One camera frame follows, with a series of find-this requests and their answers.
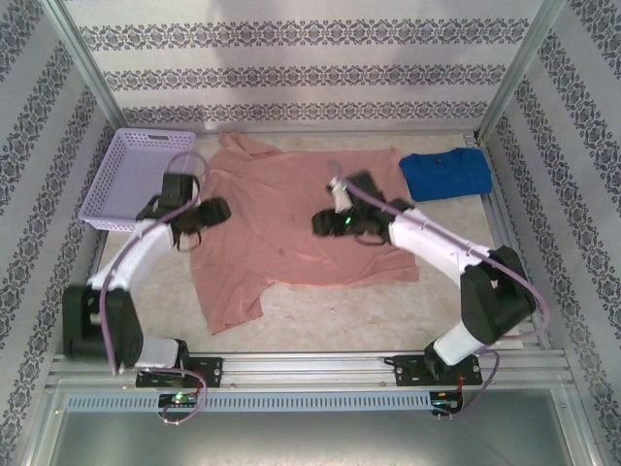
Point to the right small circuit board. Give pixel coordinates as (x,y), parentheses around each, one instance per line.
(446,405)

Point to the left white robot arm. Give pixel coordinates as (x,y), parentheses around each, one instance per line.
(131,257)

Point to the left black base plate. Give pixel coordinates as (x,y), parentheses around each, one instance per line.
(211,371)

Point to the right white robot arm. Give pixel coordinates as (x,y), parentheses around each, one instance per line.
(436,242)

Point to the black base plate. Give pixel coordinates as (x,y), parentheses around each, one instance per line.
(412,371)
(211,371)

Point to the small circuit board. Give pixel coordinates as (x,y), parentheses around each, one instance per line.
(446,405)
(178,400)

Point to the right aluminium frame post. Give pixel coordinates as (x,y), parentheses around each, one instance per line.
(519,68)

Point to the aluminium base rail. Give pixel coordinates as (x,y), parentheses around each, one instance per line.
(310,370)

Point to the aluminium frame post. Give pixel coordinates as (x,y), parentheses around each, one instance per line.
(519,68)
(89,68)

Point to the folded blue t-shirt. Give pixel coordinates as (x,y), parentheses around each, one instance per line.
(446,175)

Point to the lavender perforated plastic basket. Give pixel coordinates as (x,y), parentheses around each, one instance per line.
(131,165)

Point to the pink t-shirt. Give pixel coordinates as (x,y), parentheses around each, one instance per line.
(291,204)

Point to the left small circuit board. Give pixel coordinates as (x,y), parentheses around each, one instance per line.
(178,400)

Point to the grey metal sheet panel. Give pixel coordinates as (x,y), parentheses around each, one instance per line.
(310,442)

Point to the left aluminium frame post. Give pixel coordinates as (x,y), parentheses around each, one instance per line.
(89,68)

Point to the metal corner bracket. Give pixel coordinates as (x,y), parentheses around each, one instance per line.
(471,138)

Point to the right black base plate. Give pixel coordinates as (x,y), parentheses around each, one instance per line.
(412,371)

